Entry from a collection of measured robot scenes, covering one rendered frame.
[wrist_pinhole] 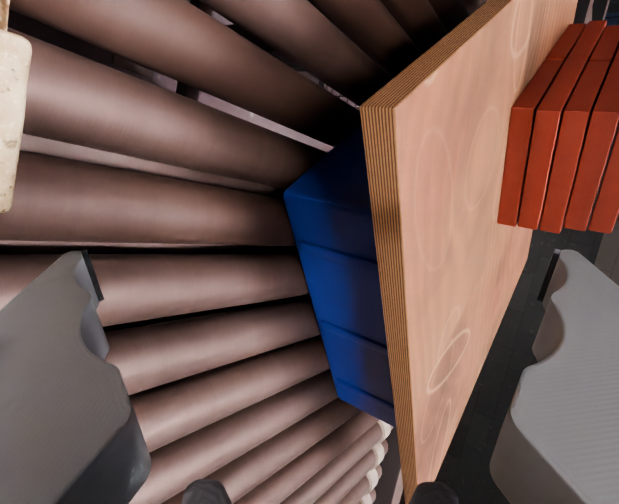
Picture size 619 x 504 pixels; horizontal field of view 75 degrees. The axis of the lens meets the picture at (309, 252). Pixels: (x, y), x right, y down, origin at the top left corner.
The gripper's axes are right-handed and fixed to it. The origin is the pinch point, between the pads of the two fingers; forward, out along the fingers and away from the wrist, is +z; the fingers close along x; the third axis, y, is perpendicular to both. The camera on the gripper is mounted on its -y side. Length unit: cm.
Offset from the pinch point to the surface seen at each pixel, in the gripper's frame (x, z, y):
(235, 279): -6.0, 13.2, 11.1
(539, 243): 224, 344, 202
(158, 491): -11.2, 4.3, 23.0
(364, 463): 8, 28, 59
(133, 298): -10.5, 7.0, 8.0
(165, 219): -8.8, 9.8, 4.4
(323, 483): 1, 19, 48
